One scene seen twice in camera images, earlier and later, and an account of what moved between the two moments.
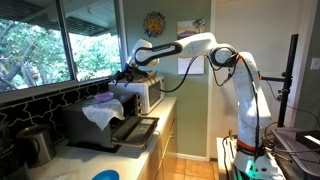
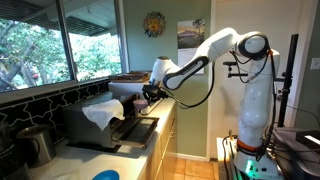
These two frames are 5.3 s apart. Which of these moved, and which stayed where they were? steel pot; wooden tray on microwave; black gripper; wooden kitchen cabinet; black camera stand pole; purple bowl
Moved: black gripper; purple bowl
Stayed: wooden kitchen cabinet; steel pot; black camera stand pole; wooden tray on microwave
